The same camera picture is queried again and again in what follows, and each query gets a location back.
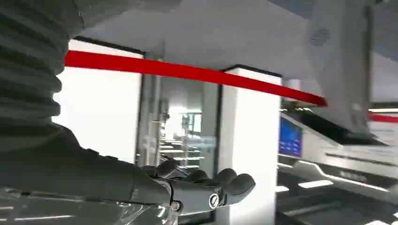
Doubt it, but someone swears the clear plastic film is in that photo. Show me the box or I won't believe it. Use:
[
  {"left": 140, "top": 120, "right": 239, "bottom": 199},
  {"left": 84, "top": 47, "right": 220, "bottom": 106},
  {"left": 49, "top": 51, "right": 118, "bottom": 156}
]
[{"left": 115, "top": 201, "right": 179, "bottom": 225}]

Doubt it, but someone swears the red band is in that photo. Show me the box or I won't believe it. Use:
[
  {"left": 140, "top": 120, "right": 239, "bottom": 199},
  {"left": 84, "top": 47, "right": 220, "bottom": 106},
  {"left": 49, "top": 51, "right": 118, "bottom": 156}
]
[{"left": 64, "top": 50, "right": 398, "bottom": 124}]

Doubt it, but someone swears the blue display screen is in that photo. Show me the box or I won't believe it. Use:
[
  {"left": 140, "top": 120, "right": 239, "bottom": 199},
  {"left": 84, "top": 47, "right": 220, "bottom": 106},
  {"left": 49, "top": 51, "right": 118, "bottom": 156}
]
[{"left": 278, "top": 117, "right": 303, "bottom": 158}]

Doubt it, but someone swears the pale grey tilted panel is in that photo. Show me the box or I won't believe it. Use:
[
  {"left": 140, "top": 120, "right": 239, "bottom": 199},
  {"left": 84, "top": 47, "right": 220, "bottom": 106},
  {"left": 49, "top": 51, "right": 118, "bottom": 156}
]
[{"left": 306, "top": 0, "right": 375, "bottom": 135}]

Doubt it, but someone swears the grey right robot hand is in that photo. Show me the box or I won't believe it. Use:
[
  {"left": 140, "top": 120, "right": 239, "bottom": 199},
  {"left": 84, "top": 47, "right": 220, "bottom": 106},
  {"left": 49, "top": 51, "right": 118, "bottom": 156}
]
[{"left": 0, "top": 122, "right": 257, "bottom": 217}]

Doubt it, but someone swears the grey machine console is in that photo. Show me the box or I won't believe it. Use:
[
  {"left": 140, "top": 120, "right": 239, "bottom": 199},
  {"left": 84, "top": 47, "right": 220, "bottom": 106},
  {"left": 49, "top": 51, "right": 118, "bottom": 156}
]
[{"left": 276, "top": 108, "right": 398, "bottom": 206}]

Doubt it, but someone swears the glass door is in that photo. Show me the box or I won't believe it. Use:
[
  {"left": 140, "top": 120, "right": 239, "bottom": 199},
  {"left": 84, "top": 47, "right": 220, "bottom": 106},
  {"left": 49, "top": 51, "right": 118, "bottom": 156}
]
[{"left": 134, "top": 74, "right": 222, "bottom": 179}]

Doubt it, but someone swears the white pillar with black top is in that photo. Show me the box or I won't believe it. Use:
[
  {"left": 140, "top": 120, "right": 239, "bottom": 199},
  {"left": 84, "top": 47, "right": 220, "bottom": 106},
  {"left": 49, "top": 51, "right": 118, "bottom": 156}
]
[{"left": 215, "top": 64, "right": 283, "bottom": 225}]

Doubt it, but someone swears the bright white wall panel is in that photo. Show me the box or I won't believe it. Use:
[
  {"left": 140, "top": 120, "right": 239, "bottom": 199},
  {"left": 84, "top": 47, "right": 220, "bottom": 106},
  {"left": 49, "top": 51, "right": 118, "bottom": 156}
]
[{"left": 51, "top": 36, "right": 144, "bottom": 164}]

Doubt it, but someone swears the ribbed grey right arm sleeve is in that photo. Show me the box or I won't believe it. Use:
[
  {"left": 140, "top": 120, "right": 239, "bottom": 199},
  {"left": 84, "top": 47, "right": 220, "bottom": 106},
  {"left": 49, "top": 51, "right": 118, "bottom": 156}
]
[{"left": 0, "top": 0, "right": 85, "bottom": 152}]

